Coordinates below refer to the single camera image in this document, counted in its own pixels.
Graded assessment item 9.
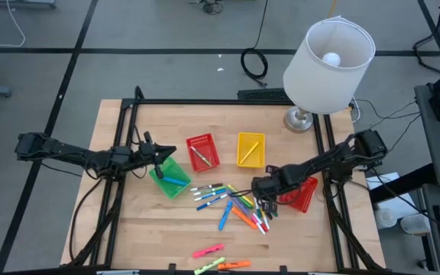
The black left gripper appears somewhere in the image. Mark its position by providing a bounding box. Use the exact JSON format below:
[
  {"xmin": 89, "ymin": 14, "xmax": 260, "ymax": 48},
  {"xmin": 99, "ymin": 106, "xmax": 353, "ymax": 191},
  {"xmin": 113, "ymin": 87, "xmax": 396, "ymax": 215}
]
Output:
[{"xmin": 137, "ymin": 131, "xmax": 177, "ymax": 180}]

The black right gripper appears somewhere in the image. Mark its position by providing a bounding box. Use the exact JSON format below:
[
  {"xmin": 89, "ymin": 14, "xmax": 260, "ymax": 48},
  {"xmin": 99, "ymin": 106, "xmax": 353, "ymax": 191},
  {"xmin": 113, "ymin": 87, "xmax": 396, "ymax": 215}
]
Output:
[{"xmin": 251, "ymin": 164, "xmax": 288, "ymax": 217}]

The yellow marker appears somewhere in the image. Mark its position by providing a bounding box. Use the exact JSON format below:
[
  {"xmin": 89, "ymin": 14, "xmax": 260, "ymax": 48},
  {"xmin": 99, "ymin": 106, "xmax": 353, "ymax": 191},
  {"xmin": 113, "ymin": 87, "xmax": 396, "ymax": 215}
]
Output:
[
  {"xmin": 238, "ymin": 141, "xmax": 261, "ymax": 166},
  {"xmin": 229, "ymin": 185, "xmax": 256, "ymax": 207}
]

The green marker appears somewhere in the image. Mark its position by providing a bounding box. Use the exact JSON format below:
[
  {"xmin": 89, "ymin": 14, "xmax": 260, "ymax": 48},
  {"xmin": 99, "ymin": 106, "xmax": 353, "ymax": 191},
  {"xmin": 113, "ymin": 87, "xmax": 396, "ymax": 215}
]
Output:
[{"xmin": 226, "ymin": 184, "xmax": 254, "ymax": 209}]

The purple highlighter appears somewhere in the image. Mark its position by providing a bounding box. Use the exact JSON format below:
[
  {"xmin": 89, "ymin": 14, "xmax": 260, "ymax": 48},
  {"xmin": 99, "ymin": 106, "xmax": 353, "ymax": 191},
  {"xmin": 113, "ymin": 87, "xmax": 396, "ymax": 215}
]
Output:
[{"xmin": 228, "ymin": 192, "xmax": 251, "ymax": 217}]

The blue Sharpie highlighter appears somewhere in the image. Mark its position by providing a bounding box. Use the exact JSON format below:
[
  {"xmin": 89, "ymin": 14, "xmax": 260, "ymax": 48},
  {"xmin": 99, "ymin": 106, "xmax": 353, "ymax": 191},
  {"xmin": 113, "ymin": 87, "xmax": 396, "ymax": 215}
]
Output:
[
  {"xmin": 218, "ymin": 200, "xmax": 234, "ymax": 231},
  {"xmin": 162, "ymin": 176, "xmax": 189, "ymax": 187}
]

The orange Sharpie highlighter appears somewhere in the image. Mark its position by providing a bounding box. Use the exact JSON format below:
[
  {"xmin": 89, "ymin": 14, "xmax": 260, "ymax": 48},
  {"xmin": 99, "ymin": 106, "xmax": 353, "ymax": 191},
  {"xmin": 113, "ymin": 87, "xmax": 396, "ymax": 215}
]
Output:
[
  {"xmin": 217, "ymin": 260, "xmax": 252, "ymax": 271},
  {"xmin": 230, "ymin": 205, "xmax": 258, "ymax": 230}
]

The blue-capped Expo marker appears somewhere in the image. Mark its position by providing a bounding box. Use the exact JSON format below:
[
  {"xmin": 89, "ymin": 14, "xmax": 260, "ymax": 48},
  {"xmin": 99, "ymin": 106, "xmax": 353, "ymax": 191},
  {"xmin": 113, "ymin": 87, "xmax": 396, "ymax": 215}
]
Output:
[
  {"xmin": 196, "ymin": 193, "xmax": 229, "ymax": 212},
  {"xmin": 193, "ymin": 189, "xmax": 228, "ymax": 202}
]

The pink highlighter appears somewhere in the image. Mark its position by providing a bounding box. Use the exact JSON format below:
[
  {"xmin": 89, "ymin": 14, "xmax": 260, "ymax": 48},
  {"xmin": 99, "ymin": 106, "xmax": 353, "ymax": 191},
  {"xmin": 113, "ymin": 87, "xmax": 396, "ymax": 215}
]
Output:
[{"xmin": 192, "ymin": 243, "xmax": 225, "ymax": 259}]

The yellow plastic basket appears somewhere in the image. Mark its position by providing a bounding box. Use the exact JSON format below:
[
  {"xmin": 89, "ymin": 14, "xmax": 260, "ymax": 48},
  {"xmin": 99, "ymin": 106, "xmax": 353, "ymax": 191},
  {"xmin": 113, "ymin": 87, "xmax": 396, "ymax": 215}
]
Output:
[{"xmin": 236, "ymin": 131, "xmax": 267, "ymax": 169}]

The green plastic basket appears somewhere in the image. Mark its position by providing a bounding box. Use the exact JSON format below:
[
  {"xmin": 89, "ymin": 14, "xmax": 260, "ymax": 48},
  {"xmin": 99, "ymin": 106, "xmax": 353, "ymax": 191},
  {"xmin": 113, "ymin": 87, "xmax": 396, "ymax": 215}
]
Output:
[{"xmin": 149, "ymin": 155, "xmax": 193, "ymax": 200}]

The red plastic basket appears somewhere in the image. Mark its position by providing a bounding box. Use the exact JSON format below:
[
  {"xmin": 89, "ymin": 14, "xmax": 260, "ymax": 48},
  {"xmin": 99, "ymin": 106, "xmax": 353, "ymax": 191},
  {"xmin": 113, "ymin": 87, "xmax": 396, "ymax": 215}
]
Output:
[
  {"xmin": 279, "ymin": 175, "xmax": 319, "ymax": 214},
  {"xmin": 185, "ymin": 133, "xmax": 221, "ymax": 173}
]

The yellow-green highlighter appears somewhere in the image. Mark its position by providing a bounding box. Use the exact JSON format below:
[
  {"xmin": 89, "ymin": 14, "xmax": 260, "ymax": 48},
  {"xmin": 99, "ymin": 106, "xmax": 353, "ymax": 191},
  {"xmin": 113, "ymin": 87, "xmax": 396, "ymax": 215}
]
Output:
[{"xmin": 193, "ymin": 256, "xmax": 227, "ymax": 275}]

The black power strip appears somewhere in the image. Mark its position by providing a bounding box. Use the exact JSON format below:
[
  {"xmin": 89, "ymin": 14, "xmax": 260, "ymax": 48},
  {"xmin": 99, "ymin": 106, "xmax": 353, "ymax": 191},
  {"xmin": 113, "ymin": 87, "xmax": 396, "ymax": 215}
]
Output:
[{"xmin": 237, "ymin": 88, "xmax": 294, "ymax": 102}]

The white-shade table lamp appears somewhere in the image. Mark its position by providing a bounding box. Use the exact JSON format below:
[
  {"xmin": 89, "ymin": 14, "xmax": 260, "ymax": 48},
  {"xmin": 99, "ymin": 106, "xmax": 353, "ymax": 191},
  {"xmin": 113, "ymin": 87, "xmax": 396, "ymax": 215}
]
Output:
[{"xmin": 283, "ymin": 15, "xmax": 377, "ymax": 134}]

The white plastic cup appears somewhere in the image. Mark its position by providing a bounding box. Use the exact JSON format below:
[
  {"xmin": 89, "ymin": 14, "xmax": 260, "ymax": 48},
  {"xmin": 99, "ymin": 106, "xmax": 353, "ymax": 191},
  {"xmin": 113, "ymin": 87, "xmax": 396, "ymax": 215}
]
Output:
[{"xmin": 374, "ymin": 208, "xmax": 399, "ymax": 230}]

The white paper sheet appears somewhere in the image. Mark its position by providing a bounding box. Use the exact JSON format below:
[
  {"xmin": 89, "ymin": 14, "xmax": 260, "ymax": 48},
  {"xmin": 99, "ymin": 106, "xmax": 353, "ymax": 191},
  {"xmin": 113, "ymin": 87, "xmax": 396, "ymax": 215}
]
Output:
[{"xmin": 365, "ymin": 171, "xmax": 419, "ymax": 221}]

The clear plastic container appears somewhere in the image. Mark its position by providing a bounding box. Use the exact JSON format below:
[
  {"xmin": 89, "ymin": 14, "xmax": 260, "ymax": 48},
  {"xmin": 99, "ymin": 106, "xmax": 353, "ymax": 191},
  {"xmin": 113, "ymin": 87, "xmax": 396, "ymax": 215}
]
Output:
[{"xmin": 400, "ymin": 214, "xmax": 431, "ymax": 235}]

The black aluminium table frame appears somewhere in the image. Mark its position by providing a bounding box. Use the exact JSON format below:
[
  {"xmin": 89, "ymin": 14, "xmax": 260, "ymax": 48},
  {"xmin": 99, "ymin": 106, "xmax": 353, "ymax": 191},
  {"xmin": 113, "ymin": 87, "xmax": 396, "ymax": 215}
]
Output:
[{"xmin": 60, "ymin": 86, "xmax": 387, "ymax": 275}]

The coiled black cable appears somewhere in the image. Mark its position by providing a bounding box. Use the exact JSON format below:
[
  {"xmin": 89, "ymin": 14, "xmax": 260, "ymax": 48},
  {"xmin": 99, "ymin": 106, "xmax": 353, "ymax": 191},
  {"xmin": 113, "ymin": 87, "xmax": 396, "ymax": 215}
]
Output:
[{"xmin": 240, "ymin": 0, "xmax": 270, "ymax": 88}]

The white floor cable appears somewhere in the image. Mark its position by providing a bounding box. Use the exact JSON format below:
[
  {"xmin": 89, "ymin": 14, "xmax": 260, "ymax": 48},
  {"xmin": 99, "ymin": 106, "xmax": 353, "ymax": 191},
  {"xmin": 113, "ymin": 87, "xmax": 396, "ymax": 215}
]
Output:
[{"xmin": 0, "ymin": 0, "xmax": 27, "ymax": 49}]

